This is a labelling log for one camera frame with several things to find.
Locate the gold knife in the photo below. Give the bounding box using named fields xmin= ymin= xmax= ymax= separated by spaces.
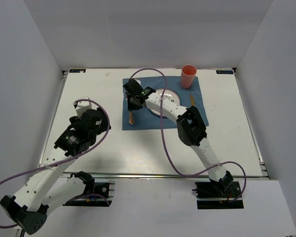
xmin=190 ymin=94 xmax=195 ymax=106

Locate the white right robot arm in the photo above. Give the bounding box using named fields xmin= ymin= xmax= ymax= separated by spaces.
xmin=123 ymin=79 xmax=233 ymax=197

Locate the table corner label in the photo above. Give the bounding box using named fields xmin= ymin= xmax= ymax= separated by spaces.
xmin=216 ymin=70 xmax=234 ymax=75
xmin=69 ymin=69 xmax=86 ymax=73

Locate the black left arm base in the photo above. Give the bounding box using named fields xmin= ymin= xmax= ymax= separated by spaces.
xmin=63 ymin=172 xmax=115 ymax=207

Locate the white plate with red characters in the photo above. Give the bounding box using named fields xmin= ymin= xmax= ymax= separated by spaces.
xmin=149 ymin=89 xmax=181 ymax=117

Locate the right table corner label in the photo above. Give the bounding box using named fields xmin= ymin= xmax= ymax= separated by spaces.
xmin=216 ymin=70 xmax=234 ymax=75

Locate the gold fork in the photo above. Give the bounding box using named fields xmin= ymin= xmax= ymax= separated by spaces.
xmin=129 ymin=111 xmax=134 ymax=125

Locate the left table corner label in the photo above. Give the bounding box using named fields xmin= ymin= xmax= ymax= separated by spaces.
xmin=69 ymin=69 xmax=86 ymax=73

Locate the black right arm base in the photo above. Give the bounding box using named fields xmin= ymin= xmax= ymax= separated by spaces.
xmin=192 ymin=181 xmax=244 ymax=210

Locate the blue cloth napkin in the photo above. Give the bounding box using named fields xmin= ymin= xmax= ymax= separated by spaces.
xmin=122 ymin=76 xmax=209 ymax=130

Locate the aluminium table edge rail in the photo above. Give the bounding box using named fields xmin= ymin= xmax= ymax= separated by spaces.
xmin=59 ymin=172 xmax=270 ymax=180

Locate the pink plastic cup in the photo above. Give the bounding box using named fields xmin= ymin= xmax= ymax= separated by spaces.
xmin=181 ymin=65 xmax=197 ymax=89

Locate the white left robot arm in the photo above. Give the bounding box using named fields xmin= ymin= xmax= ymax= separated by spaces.
xmin=0 ymin=97 xmax=111 ymax=235

